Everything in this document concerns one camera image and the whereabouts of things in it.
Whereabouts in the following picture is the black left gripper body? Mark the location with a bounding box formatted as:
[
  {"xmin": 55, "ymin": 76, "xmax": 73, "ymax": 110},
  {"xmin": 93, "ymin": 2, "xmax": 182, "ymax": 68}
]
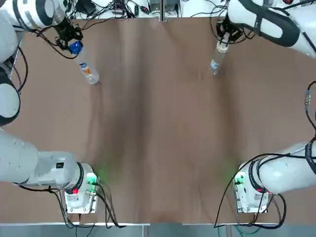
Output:
[{"xmin": 57, "ymin": 19, "xmax": 81, "ymax": 40}]

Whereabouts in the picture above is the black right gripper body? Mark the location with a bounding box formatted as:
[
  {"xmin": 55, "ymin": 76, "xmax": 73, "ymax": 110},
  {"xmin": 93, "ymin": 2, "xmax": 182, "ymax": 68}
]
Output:
[{"xmin": 228, "ymin": 23, "xmax": 244, "ymax": 42}]

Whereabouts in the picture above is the clear condiment bottle white cap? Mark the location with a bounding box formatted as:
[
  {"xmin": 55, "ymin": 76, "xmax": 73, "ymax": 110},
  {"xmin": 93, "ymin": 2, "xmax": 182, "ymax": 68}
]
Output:
[{"xmin": 209, "ymin": 40, "xmax": 229, "ymax": 76}]

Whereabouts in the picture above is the clear drink bottle blue cap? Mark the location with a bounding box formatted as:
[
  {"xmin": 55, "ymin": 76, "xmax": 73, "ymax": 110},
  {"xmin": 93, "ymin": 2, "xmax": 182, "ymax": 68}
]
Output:
[{"xmin": 69, "ymin": 40, "xmax": 100, "ymax": 85}]

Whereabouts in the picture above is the black power adapter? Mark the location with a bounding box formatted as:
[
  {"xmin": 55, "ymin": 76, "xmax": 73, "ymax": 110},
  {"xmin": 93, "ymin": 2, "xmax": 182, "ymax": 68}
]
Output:
[{"xmin": 76, "ymin": 0, "xmax": 97, "ymax": 16}]

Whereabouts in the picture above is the black usb hub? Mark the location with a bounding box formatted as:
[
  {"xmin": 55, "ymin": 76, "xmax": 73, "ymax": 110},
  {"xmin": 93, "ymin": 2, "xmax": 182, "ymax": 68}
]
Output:
[{"xmin": 112, "ymin": 0, "xmax": 124, "ymax": 15}]

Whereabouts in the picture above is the aluminium camera post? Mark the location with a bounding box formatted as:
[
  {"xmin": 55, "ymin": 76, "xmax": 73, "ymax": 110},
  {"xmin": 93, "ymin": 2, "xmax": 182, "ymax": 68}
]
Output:
[{"xmin": 160, "ymin": 0, "xmax": 167, "ymax": 23}]

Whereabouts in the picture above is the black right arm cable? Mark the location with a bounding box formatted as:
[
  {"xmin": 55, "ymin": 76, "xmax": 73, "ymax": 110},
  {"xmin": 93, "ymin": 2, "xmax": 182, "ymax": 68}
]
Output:
[{"xmin": 304, "ymin": 80, "xmax": 316, "ymax": 133}]

